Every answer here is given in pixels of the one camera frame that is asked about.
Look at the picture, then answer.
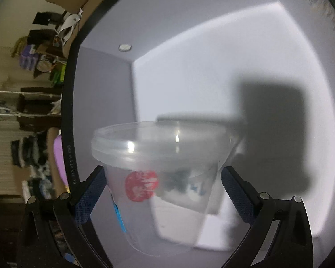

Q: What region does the purple oval case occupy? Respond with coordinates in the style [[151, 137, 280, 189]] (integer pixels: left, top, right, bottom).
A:
[[53, 134, 69, 188]]

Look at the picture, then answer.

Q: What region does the clear plastic tub with lid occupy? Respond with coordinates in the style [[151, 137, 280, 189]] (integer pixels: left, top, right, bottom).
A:
[[91, 120, 242, 257]]

